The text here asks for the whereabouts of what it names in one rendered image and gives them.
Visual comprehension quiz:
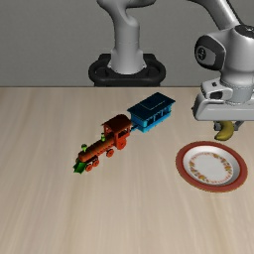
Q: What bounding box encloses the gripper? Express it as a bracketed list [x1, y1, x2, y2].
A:
[190, 76, 254, 131]

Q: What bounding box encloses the yellow banana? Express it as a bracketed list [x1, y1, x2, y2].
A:
[214, 120, 236, 142]

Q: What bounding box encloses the white plate with red rim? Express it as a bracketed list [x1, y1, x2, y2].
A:
[175, 141, 249, 193]

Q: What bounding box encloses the red and blue toy train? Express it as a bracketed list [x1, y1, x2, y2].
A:
[72, 91, 177, 175]

